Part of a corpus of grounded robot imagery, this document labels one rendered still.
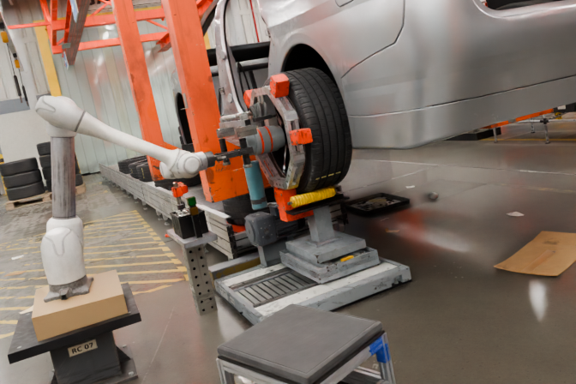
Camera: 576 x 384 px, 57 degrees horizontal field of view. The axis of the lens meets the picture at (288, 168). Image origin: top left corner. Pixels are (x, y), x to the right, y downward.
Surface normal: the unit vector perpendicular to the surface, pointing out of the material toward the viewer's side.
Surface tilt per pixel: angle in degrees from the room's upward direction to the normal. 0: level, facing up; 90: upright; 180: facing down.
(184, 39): 90
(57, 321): 90
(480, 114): 100
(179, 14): 90
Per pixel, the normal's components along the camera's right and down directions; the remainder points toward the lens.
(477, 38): 0.14, 0.21
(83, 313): 0.37, 0.05
